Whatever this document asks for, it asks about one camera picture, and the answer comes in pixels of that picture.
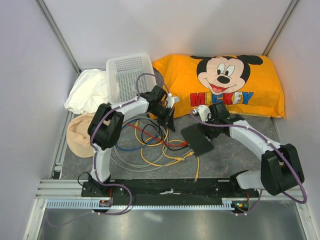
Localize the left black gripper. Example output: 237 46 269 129
150 105 176 133

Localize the black network switch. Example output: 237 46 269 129
180 124 214 157

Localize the blue ethernet cable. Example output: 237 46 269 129
115 134 161 152

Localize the red ethernet cable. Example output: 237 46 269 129
126 122 190 148

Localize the yellow ethernet cable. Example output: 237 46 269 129
134 120 201 181
140 142 196 167

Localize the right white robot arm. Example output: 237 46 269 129
192 102 305 197

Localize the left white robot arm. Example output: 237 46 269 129
87 85 180 197

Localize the white plastic basket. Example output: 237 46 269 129
105 53 157 105

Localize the orange Mickey pillow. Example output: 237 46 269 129
152 54 286 118

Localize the white cloth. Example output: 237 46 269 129
64 69 109 115

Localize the beige hat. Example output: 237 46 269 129
66 113 95 158

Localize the black cable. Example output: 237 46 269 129
140 117 193 151

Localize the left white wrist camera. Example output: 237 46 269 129
164 93 180 108

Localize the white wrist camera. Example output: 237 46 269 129
192 105 212 123
164 93 180 108

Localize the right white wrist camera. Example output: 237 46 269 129
192 105 212 123

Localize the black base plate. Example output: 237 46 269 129
81 178 259 207

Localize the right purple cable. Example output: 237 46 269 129
190 109 308 218

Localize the purple cable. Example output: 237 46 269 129
190 109 308 218
46 72 173 227

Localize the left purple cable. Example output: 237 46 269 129
46 72 173 227

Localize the slotted cable duct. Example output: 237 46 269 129
46 199 248 211

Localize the aluminium rail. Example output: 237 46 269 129
36 179 303 201

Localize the right aluminium frame post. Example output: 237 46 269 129
262 0 301 57

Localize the aluminium frame post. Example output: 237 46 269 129
35 0 81 75
262 0 301 57

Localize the left aluminium frame post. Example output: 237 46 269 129
35 0 81 75

